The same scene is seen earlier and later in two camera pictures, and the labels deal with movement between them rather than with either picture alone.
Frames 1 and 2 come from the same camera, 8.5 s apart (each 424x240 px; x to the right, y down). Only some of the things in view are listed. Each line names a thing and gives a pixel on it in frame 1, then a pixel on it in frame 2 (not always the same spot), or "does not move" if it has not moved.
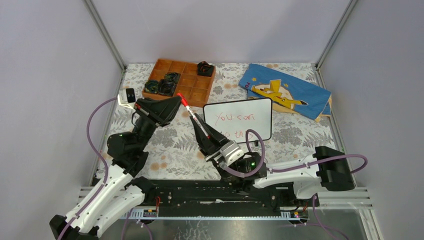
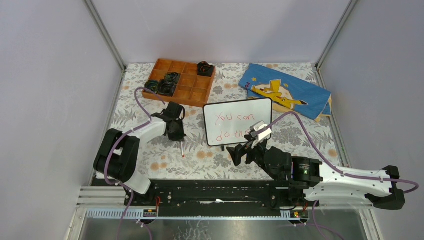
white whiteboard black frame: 235,118 does not move
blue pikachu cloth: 286,94 does not move
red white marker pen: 185,103 to 182,150
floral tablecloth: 175,150 does not move
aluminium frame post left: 103,31 does not move
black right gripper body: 217,154 to 256,154
